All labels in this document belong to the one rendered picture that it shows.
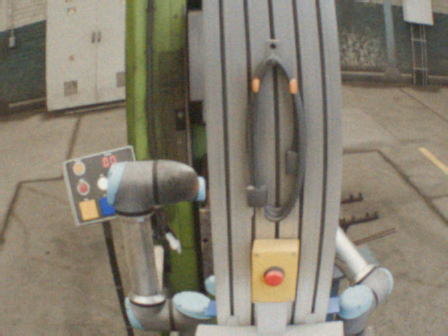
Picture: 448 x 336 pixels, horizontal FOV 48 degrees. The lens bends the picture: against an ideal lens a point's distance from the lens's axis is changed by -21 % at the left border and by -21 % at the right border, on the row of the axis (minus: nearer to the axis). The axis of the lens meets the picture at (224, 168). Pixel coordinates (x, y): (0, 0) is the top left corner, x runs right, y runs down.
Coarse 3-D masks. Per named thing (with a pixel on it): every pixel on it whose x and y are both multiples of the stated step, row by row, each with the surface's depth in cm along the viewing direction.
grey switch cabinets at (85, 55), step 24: (48, 0) 697; (72, 0) 704; (96, 0) 711; (120, 0) 719; (48, 24) 711; (72, 24) 719; (96, 24) 725; (120, 24) 733; (48, 48) 725; (72, 48) 732; (96, 48) 738; (120, 48) 747; (48, 72) 739; (72, 72) 745; (96, 72) 752; (120, 72) 758; (48, 96) 752; (72, 96) 758; (96, 96) 765; (120, 96) 772
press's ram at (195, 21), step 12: (192, 12) 244; (192, 24) 237; (192, 36) 239; (192, 48) 241; (192, 60) 243; (192, 72) 245; (192, 84) 247; (204, 84) 247; (192, 96) 249; (204, 96) 249
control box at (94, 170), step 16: (80, 160) 242; (96, 160) 245; (128, 160) 251; (64, 176) 243; (80, 176) 241; (96, 176) 244; (80, 192) 239; (96, 192) 242; (96, 208) 241; (80, 224) 236
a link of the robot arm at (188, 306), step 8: (176, 296) 170; (184, 296) 171; (192, 296) 172; (200, 296) 172; (168, 304) 168; (176, 304) 166; (184, 304) 167; (192, 304) 167; (200, 304) 168; (176, 312) 167; (184, 312) 165; (192, 312) 165; (200, 312) 165; (176, 320) 166; (184, 320) 166; (192, 320) 166; (200, 320) 166; (208, 320) 168; (176, 328) 167; (184, 328) 167; (192, 328) 167
